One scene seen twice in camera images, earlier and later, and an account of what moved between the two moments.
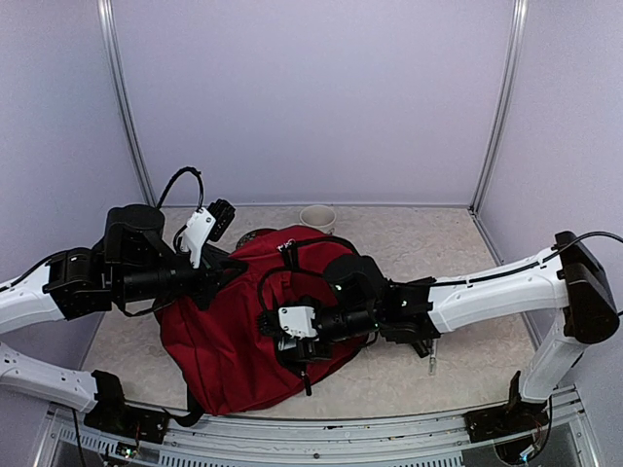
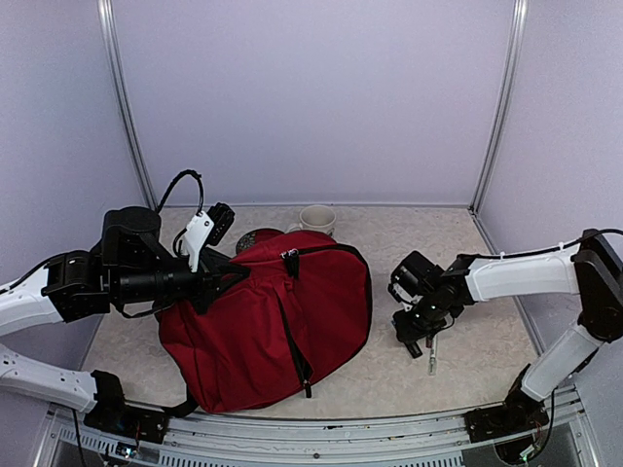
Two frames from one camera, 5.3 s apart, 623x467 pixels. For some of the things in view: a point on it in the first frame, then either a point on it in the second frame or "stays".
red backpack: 216,347 stays
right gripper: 309,353 -> 410,333
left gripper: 212,278 stays
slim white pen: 433,354 stays
